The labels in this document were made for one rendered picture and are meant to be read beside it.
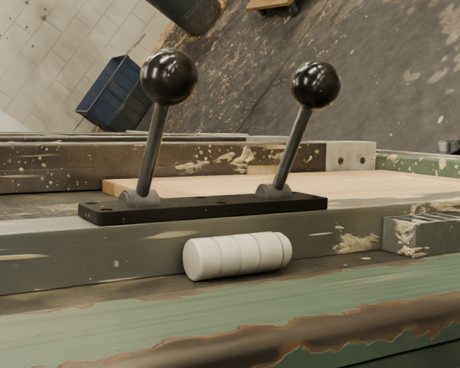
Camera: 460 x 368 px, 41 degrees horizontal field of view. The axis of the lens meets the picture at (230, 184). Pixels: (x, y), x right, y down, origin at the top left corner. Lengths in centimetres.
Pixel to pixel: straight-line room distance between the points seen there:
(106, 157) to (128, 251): 53
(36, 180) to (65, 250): 51
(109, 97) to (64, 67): 108
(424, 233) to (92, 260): 28
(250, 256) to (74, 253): 12
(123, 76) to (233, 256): 490
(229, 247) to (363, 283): 19
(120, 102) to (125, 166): 434
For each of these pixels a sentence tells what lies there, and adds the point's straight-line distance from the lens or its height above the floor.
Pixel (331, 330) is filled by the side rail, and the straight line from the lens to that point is 20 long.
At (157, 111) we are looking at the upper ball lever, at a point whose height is 151.
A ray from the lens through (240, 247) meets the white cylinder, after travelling 44.
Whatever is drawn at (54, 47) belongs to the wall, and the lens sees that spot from 622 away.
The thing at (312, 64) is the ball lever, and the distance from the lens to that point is 46.
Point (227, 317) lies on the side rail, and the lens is 20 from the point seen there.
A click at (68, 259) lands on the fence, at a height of 150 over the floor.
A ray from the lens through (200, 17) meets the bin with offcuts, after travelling 550.
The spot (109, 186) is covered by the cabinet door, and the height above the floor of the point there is 135.
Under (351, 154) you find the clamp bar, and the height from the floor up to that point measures 96.
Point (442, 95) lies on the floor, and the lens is 278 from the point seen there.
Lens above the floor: 165
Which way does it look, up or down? 28 degrees down
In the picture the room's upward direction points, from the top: 52 degrees counter-clockwise
